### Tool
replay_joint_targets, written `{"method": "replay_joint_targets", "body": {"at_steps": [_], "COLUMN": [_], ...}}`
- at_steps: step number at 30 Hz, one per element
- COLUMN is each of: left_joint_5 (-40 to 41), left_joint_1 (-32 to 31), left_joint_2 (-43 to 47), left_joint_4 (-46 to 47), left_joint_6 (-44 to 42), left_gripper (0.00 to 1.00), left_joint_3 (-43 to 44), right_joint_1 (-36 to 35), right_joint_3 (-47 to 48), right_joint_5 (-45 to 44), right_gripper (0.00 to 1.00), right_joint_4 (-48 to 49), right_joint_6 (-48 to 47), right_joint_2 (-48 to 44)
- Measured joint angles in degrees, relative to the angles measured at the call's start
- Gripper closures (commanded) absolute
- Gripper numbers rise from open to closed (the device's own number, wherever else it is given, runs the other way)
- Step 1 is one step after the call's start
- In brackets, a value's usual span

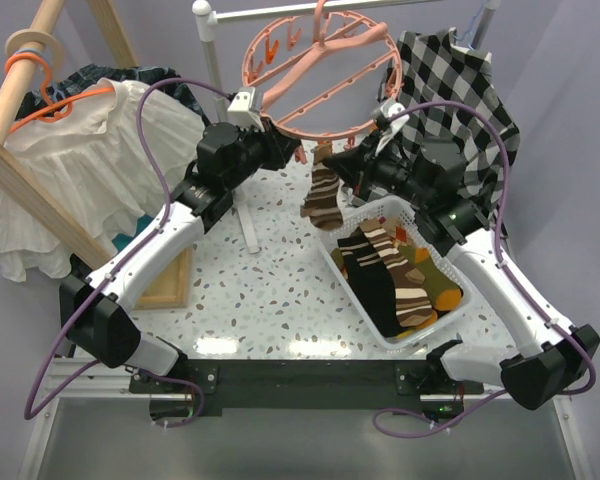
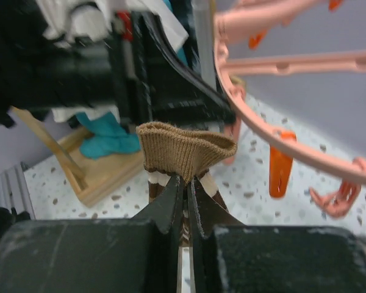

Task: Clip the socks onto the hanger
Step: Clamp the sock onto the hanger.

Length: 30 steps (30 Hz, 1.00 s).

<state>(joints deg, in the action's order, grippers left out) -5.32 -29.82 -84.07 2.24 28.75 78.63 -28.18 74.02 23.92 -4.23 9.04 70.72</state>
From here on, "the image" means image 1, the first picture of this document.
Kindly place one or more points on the brown striped sock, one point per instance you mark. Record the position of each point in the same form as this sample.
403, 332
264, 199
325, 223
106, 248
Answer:
320, 204
413, 306

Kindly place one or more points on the black striped sock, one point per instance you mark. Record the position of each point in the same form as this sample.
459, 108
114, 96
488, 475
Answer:
371, 282

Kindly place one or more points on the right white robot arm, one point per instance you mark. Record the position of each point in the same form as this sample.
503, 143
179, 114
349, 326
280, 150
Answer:
552, 356

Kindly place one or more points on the white metal clothes rail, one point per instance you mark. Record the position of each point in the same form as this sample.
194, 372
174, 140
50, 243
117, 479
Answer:
207, 21

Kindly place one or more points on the orange clothes hanger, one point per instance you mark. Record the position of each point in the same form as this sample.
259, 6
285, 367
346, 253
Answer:
54, 110

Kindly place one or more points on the black white checkered shirt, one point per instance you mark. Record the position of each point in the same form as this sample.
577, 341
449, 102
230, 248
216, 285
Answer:
435, 68

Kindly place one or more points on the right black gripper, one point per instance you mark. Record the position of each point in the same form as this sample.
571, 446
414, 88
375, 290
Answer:
358, 164

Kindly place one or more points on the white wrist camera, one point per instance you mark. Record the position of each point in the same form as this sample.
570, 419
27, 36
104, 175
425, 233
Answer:
384, 119
244, 109

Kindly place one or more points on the olive orange sock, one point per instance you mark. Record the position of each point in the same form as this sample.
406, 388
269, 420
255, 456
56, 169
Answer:
444, 294

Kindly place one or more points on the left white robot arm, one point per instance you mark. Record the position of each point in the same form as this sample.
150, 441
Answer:
95, 310

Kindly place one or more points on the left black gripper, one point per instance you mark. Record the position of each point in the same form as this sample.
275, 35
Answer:
279, 146

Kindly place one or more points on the blue clothes hanger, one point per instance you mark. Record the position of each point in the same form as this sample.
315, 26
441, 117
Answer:
468, 34

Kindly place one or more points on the white blouse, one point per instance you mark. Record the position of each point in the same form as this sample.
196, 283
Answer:
112, 154

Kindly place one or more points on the teal cloth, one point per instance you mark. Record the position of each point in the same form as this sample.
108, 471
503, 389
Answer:
126, 228

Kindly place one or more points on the pink round clip hanger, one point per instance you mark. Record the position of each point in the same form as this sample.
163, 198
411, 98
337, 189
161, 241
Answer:
314, 66

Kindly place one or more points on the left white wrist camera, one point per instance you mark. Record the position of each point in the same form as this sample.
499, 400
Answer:
244, 109

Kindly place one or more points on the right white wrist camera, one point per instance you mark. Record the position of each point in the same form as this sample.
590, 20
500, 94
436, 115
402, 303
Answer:
384, 119

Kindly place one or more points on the dark patterned garment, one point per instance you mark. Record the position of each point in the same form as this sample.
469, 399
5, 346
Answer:
90, 74

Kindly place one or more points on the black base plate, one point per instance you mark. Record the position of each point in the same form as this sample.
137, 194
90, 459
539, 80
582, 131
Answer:
209, 387

